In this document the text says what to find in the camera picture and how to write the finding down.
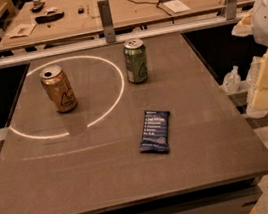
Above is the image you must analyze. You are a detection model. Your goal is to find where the blue rxbar blueberry wrapper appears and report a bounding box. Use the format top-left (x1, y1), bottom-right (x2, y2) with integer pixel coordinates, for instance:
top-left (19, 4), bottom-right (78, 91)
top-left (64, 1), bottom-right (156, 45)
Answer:
top-left (139, 110), bottom-right (170, 154)

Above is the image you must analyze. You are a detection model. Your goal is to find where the clear sanitizer bottle left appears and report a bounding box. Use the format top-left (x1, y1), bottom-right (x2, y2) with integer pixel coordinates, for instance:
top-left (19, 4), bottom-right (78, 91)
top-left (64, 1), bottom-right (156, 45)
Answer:
top-left (222, 66), bottom-right (241, 94)

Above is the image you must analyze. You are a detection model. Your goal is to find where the white envelope on bench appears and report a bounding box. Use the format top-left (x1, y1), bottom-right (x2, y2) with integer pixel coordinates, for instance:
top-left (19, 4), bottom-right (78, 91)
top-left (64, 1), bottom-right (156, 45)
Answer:
top-left (164, 0), bottom-right (190, 14)

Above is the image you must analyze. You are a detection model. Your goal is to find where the green soda can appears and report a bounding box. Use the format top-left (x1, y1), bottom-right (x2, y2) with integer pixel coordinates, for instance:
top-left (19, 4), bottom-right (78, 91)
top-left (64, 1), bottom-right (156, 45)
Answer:
top-left (123, 38), bottom-right (148, 83)

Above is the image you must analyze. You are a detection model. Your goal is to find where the small black box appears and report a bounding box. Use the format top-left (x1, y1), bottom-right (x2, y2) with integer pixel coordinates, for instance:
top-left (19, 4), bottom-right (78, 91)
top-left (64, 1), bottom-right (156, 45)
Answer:
top-left (78, 7), bottom-right (84, 13)

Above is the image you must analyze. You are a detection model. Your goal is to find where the gold soda can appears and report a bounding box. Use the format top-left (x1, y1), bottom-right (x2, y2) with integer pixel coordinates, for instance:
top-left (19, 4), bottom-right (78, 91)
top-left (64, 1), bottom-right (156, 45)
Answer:
top-left (40, 65), bottom-right (78, 113)

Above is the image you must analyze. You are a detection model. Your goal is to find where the black tool on bench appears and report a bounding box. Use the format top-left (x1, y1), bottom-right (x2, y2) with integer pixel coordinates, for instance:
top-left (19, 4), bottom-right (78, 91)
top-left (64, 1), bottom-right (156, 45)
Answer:
top-left (35, 12), bottom-right (65, 24)

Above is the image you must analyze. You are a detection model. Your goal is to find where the small paper card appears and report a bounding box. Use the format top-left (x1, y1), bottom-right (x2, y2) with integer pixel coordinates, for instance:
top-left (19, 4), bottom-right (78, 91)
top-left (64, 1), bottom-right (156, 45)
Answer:
top-left (6, 23), bottom-right (36, 38)

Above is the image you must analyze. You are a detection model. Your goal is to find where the middle metal bracket post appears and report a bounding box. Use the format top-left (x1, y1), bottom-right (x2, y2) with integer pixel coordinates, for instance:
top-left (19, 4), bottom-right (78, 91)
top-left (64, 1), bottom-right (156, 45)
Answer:
top-left (97, 0), bottom-right (116, 43)

